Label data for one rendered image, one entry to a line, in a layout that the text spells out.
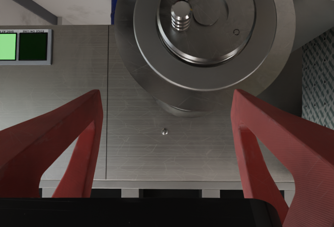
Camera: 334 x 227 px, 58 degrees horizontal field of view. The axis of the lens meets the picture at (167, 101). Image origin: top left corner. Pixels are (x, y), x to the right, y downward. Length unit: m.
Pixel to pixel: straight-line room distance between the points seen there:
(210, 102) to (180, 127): 0.33
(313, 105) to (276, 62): 0.23
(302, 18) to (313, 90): 0.18
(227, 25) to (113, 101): 0.39
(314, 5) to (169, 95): 0.15
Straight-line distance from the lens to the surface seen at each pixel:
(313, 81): 0.49
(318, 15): 0.32
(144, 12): 0.25
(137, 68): 0.25
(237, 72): 0.24
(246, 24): 0.24
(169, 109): 0.50
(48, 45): 0.63
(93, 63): 0.60
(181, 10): 0.21
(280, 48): 0.26
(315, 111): 0.48
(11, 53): 0.66
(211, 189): 0.59
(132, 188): 0.59
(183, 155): 0.57
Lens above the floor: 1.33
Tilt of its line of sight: 4 degrees down
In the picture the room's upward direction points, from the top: 180 degrees counter-clockwise
